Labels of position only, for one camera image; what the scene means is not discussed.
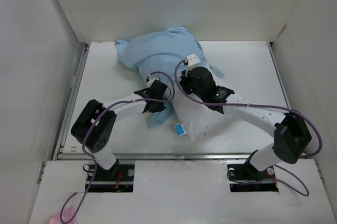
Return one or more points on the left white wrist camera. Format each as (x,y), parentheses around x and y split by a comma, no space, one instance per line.
(150,80)

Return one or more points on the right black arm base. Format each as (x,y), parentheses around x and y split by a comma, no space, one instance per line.
(243,178)

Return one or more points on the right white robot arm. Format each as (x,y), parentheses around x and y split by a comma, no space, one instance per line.
(288,128)

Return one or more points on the aluminium front rail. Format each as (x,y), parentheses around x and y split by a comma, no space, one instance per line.
(157,156)

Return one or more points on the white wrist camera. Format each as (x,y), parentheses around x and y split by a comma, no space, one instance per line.
(191,62)
(150,80)

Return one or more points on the blue pillow tag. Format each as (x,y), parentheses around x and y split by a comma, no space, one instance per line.
(179,128)

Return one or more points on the light blue pillowcase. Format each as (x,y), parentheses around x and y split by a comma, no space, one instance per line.
(160,52)

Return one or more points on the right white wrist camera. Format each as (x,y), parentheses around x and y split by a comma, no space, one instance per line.
(191,62)

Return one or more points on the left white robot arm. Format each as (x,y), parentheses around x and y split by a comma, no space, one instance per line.
(93,127)

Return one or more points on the pink plastic bag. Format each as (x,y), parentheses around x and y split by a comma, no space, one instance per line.
(66,216)

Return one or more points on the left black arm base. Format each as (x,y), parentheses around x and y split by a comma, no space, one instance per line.
(118,180)

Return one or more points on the white pillow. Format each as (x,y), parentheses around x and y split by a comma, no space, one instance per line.
(196,119)

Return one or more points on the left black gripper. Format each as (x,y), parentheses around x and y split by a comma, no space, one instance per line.
(159,108)

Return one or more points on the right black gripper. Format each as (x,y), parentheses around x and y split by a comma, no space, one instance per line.
(184,80)

